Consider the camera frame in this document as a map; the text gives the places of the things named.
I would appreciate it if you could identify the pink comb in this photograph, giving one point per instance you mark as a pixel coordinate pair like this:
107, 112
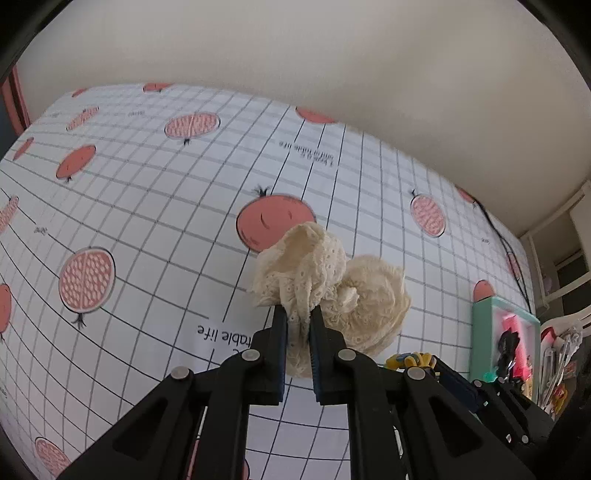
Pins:
510, 319

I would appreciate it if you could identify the teal cardboard box tray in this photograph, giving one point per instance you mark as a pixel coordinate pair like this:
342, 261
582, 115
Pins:
482, 337

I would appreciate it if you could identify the cream lace scrunchie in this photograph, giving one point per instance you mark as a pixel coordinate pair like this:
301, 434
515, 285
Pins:
369, 295

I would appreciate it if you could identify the white wooden frame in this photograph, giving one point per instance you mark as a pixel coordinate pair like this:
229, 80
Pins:
577, 207

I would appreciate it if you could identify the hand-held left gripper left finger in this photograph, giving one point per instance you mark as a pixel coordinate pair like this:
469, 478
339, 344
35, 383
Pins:
279, 355

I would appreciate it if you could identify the pomegranate printed grid sheet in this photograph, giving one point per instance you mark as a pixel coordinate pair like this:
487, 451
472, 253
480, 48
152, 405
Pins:
138, 207

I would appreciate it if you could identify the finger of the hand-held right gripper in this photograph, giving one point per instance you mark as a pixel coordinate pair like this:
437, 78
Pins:
461, 387

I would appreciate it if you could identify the yellow toy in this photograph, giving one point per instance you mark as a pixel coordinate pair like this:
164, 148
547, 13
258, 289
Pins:
559, 397

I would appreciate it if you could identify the black action figure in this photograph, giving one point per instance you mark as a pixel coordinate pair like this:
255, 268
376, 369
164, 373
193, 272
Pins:
508, 344

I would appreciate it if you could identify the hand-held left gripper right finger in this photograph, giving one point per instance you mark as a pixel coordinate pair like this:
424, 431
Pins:
316, 364

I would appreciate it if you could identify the pink edged dark panel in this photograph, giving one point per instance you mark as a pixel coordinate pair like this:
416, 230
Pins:
16, 101

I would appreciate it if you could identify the teal hair clip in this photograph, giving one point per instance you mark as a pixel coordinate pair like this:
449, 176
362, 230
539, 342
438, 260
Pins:
487, 376

